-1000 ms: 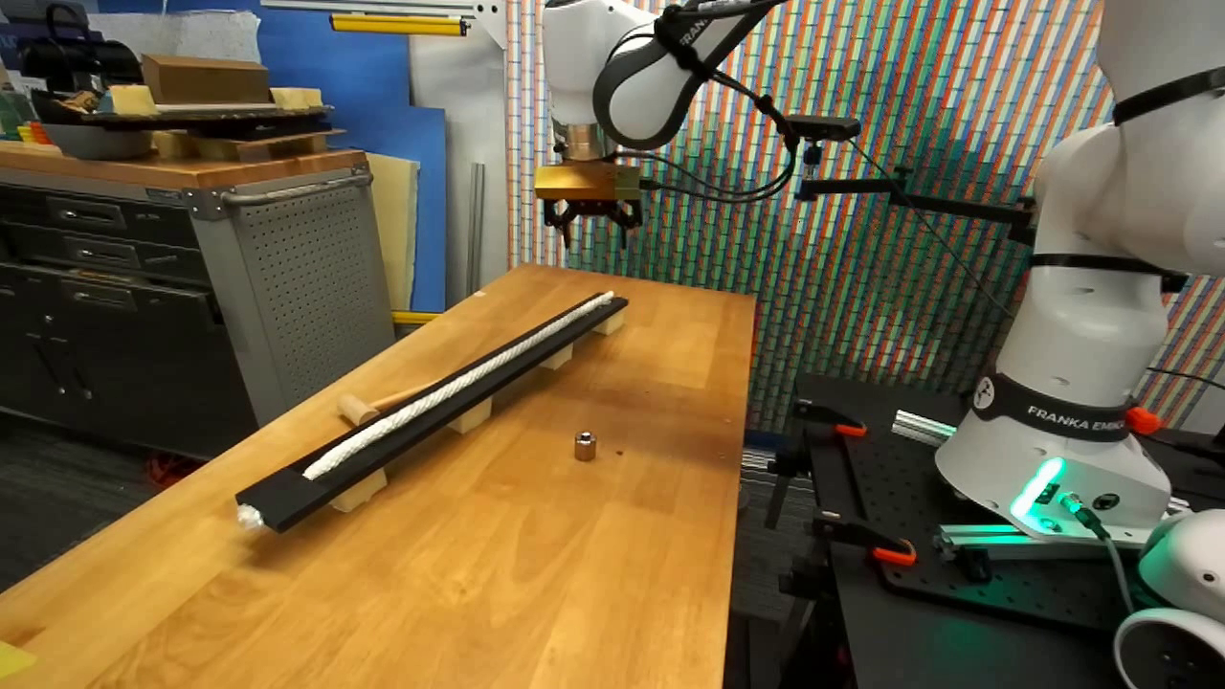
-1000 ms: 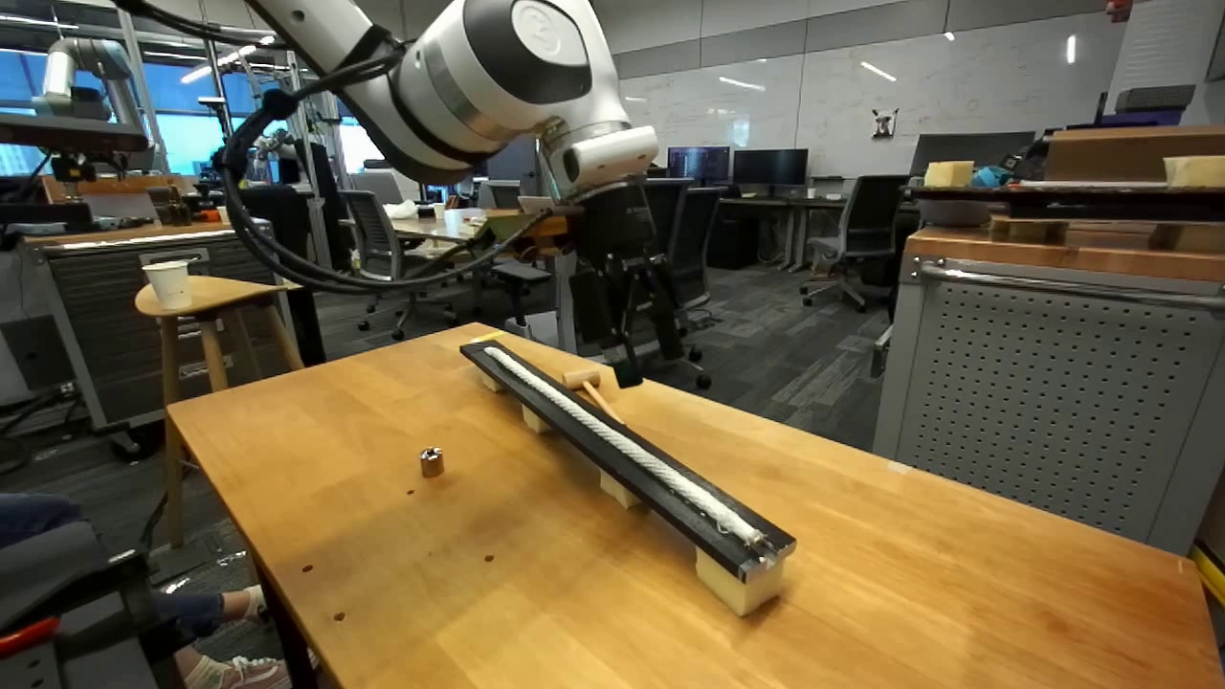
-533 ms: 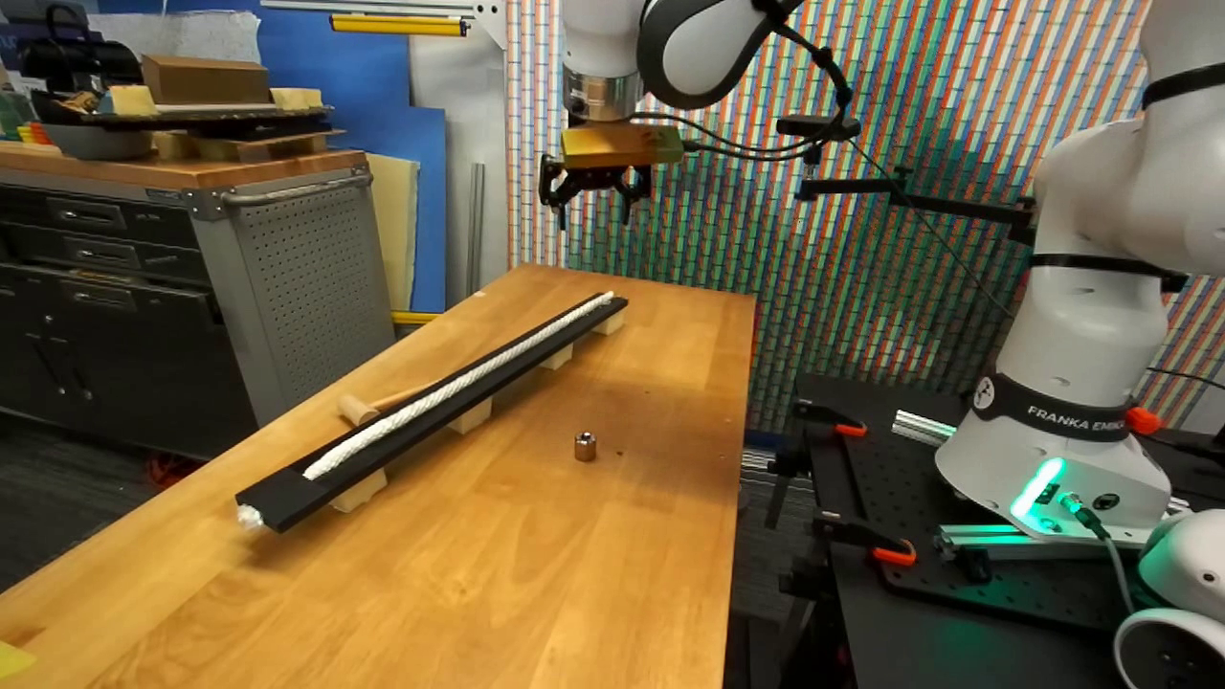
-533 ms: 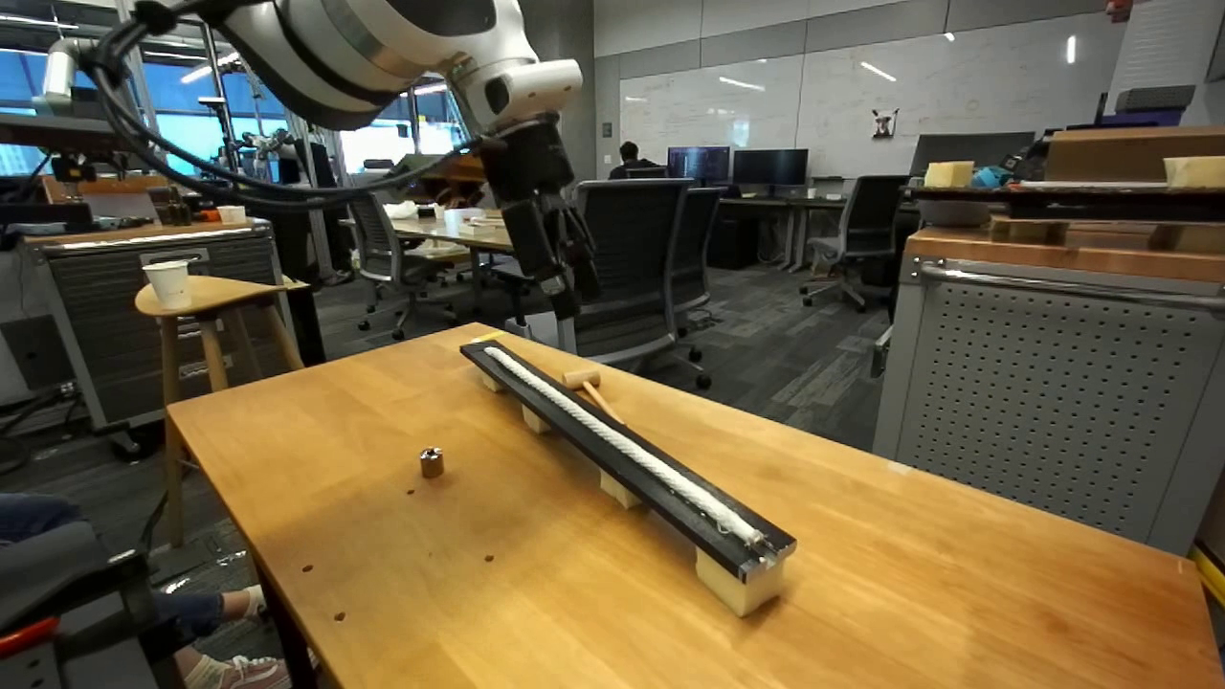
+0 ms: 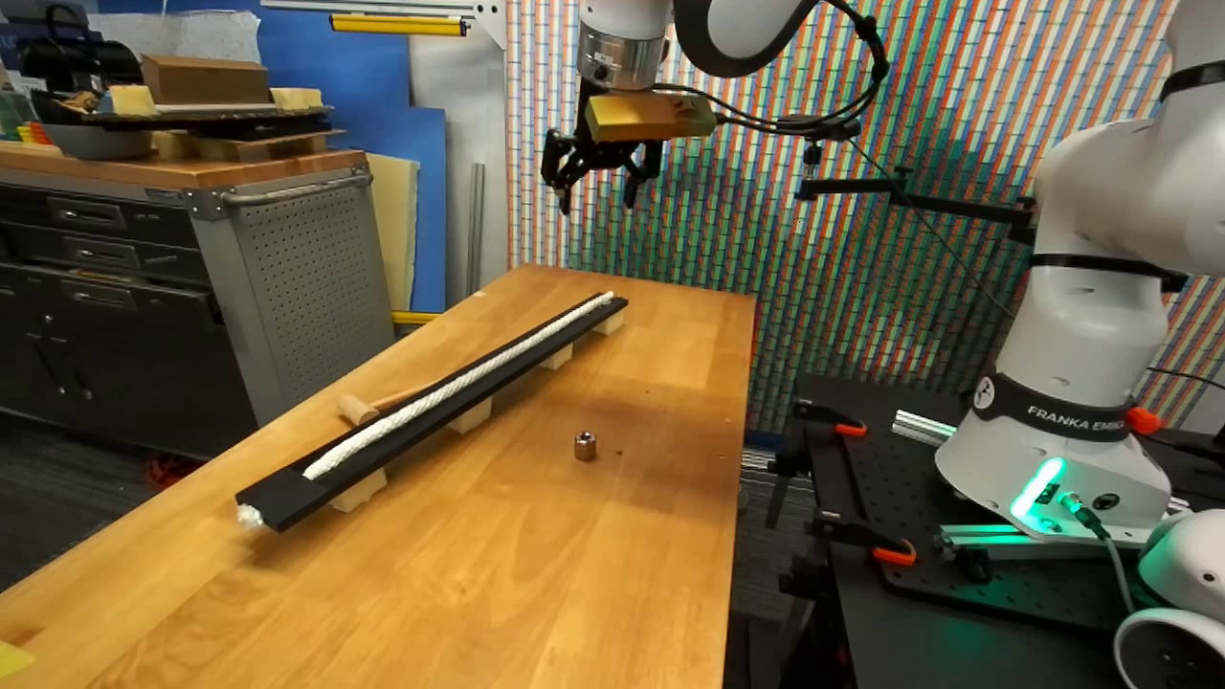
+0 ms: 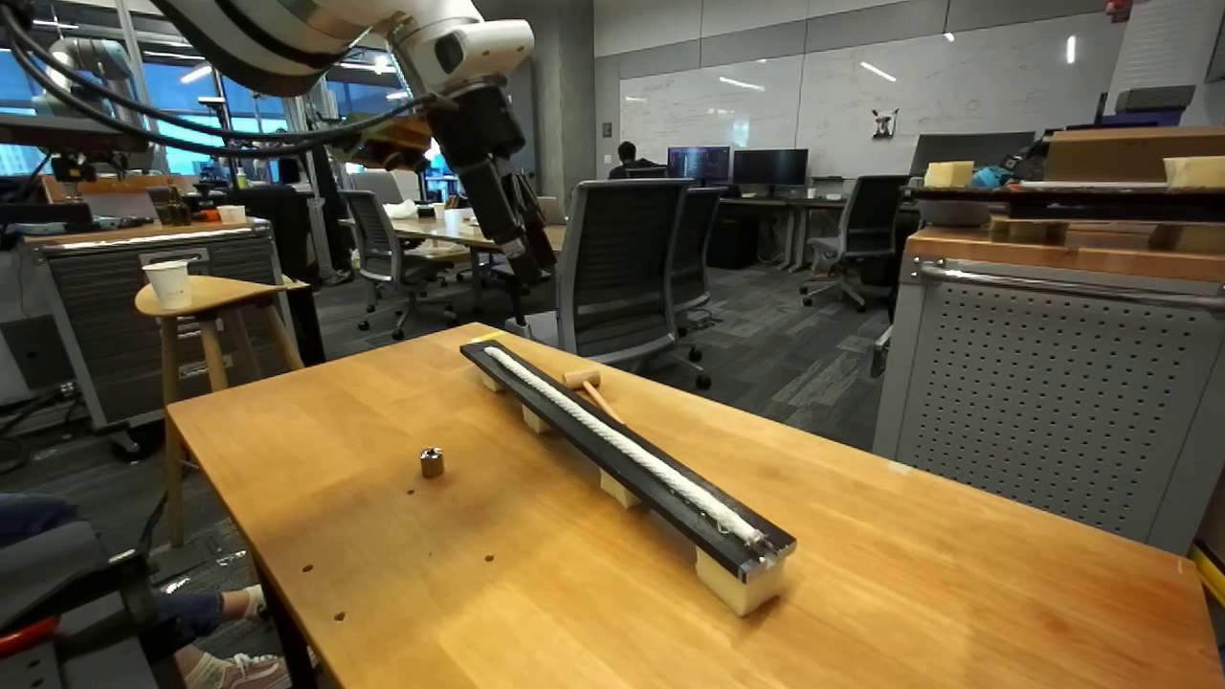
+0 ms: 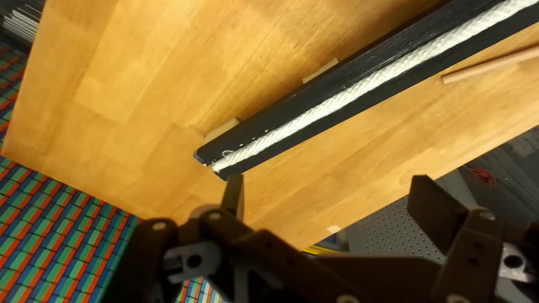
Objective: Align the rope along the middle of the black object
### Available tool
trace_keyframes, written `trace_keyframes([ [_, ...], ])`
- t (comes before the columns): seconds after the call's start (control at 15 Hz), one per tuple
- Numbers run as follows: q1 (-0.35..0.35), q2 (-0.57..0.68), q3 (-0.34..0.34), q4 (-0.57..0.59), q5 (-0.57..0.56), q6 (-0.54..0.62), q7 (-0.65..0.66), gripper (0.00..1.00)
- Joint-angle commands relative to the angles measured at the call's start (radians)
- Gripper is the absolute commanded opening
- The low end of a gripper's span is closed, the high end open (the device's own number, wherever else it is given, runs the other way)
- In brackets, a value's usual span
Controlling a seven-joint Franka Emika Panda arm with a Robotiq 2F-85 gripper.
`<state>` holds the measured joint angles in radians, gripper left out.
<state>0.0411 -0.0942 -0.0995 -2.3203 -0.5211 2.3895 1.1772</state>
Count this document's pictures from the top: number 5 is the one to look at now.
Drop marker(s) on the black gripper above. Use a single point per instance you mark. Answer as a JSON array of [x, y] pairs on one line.
[[611, 150]]

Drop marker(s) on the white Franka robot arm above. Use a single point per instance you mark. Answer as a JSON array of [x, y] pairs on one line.
[[1098, 317]]

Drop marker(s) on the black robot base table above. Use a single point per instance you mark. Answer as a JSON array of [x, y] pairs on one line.
[[922, 623]]

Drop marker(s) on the grey metal pole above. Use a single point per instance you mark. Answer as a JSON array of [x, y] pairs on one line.
[[475, 229]]

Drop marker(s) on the white panel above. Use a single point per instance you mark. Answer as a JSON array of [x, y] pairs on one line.
[[461, 117]]

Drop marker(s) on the cream foam board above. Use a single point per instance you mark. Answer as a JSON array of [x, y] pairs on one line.
[[391, 229]]

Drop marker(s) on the yellow spirit level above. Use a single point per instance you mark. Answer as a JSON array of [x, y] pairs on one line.
[[395, 24]]

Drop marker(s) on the yellow floor item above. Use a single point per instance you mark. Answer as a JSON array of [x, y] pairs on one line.
[[412, 317]]

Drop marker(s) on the blue board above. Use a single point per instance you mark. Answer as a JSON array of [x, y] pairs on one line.
[[331, 90]]

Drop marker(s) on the small metal nut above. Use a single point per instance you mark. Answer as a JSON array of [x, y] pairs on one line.
[[587, 446]]

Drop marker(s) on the cream foam block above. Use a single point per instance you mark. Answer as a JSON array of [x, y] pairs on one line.
[[296, 102], [133, 102]]

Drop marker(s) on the grey perforated tool cabinet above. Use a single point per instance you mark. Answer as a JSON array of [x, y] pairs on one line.
[[294, 292]]

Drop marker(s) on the wooden peg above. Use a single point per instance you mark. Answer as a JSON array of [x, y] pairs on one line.
[[361, 412]]

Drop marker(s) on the wooden box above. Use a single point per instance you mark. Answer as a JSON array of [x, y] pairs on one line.
[[203, 80]]

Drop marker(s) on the short silver bar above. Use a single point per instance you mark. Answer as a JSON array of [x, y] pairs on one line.
[[925, 424]]

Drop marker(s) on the long black bar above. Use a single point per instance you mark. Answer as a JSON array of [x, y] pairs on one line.
[[287, 497]]

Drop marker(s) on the small white round stub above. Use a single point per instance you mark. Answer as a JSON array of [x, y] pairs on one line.
[[250, 516]]

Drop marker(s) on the black power tool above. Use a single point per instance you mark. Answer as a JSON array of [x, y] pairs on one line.
[[77, 52]]

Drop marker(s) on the white round device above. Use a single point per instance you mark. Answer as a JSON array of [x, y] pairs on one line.
[[1182, 574]]

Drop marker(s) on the yellowish wrist camera box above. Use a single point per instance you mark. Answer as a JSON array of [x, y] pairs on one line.
[[652, 117]]

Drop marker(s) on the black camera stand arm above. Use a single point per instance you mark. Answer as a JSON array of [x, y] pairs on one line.
[[942, 201]]

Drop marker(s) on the long metal rail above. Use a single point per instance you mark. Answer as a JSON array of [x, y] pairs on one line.
[[996, 538]]

